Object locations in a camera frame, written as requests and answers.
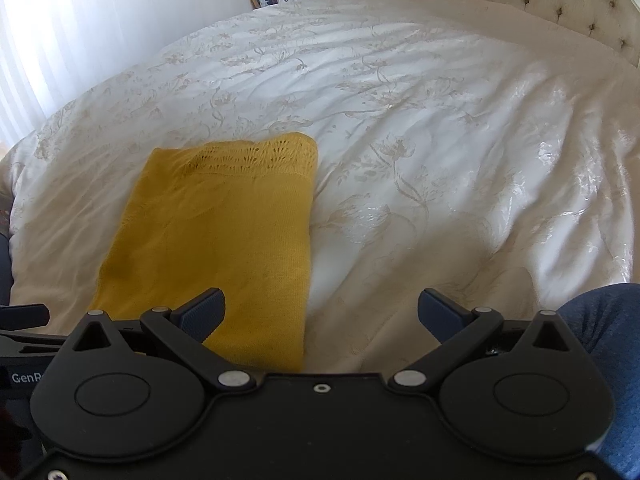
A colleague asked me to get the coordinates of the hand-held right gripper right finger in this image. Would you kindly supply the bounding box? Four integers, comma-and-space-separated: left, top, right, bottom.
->
389, 288, 572, 392

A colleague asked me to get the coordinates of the white sheer curtain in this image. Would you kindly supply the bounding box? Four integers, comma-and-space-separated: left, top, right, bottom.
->
0, 0, 273, 146

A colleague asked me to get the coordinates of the yellow knit sweater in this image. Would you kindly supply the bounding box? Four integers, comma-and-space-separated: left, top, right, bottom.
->
87, 132, 319, 373

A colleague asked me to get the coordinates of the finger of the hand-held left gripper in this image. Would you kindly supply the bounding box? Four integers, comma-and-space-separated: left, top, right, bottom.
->
0, 305, 51, 330

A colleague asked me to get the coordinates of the person's blue jeans leg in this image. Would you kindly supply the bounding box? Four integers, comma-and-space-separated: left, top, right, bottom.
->
556, 283, 640, 477

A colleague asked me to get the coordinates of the white floral bedspread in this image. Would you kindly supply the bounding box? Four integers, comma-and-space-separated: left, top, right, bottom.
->
0, 0, 640, 376

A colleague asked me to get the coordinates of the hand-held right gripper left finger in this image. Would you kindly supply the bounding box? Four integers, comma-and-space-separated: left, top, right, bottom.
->
71, 287, 253, 392

